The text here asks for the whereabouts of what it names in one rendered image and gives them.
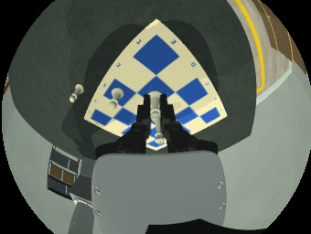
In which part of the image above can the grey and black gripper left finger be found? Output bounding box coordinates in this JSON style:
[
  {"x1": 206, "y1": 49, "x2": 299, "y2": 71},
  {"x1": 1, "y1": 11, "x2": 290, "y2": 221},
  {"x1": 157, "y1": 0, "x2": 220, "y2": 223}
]
[{"x1": 95, "y1": 94, "x2": 151, "y2": 160}]

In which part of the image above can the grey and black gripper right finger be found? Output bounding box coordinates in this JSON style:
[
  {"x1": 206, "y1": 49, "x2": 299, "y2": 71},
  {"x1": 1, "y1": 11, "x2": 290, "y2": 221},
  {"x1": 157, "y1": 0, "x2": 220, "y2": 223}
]
[{"x1": 159, "y1": 93, "x2": 218, "y2": 154}]

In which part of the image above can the blue and cream chessboard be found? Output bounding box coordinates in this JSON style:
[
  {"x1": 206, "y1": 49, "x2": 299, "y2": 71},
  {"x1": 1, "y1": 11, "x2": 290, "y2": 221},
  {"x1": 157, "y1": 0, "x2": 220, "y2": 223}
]
[{"x1": 84, "y1": 19, "x2": 227, "y2": 136}]

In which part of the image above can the white pawn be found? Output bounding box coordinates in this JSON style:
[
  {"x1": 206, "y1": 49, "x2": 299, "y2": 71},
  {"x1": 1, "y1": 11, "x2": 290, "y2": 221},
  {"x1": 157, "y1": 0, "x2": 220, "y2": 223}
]
[
  {"x1": 109, "y1": 87, "x2": 124, "y2": 110},
  {"x1": 70, "y1": 84, "x2": 84, "y2": 102}
]

